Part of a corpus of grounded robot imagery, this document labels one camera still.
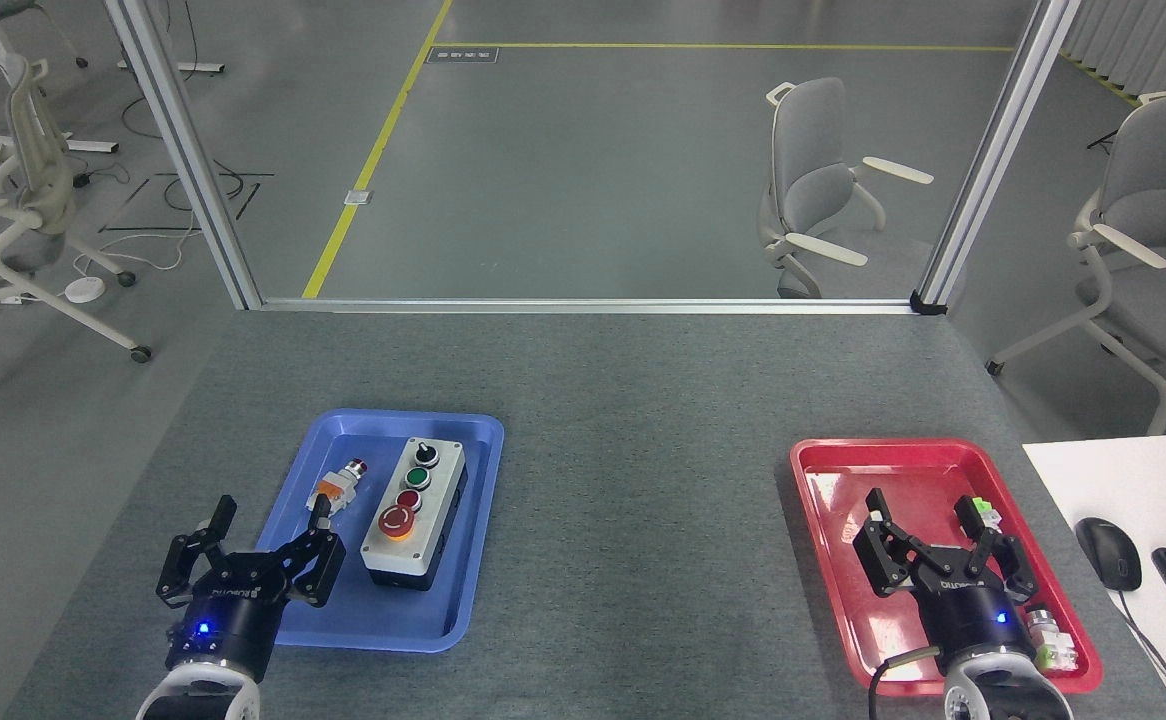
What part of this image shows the silver aluminium crossbar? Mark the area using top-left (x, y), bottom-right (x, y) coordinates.
top-left (255, 297), bottom-right (919, 315)

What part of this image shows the blue plastic tray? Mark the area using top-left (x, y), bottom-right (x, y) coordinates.
top-left (226, 408), bottom-right (505, 654)

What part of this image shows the red push button switch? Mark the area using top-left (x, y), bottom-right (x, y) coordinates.
top-left (305, 458), bottom-right (369, 519)

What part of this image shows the white mesh office chair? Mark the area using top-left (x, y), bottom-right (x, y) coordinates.
top-left (0, 55), bottom-right (154, 415)

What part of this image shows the white pleated curtain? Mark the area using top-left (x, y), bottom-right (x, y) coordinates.
top-left (1061, 0), bottom-right (1166, 97)

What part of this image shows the grey control box with buttons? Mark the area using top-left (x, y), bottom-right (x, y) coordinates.
top-left (359, 436), bottom-right (468, 591)

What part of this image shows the silver aluminium post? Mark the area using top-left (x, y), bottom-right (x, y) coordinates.
top-left (103, 0), bottom-right (264, 311)
top-left (915, 0), bottom-right (1084, 309)

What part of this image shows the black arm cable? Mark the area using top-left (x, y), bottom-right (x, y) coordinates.
top-left (868, 646), bottom-right (942, 720)

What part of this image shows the white desk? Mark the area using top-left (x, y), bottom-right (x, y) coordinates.
top-left (1021, 432), bottom-right (1166, 720)

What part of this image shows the grey office chair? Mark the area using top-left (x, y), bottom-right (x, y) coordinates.
top-left (985, 92), bottom-right (1166, 437)
top-left (758, 77), bottom-right (935, 300)

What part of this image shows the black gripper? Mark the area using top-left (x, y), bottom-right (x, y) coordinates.
top-left (851, 488), bottom-right (1038, 669)
top-left (155, 495), bottom-right (347, 683)

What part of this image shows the silver-capped green switch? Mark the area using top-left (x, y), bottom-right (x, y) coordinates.
top-left (1023, 607), bottom-right (1081, 673)

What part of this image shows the black computer mouse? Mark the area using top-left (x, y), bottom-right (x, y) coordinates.
top-left (1075, 517), bottom-right (1143, 592)

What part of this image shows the red plastic tray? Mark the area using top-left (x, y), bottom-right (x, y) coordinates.
top-left (789, 437), bottom-right (1104, 697)

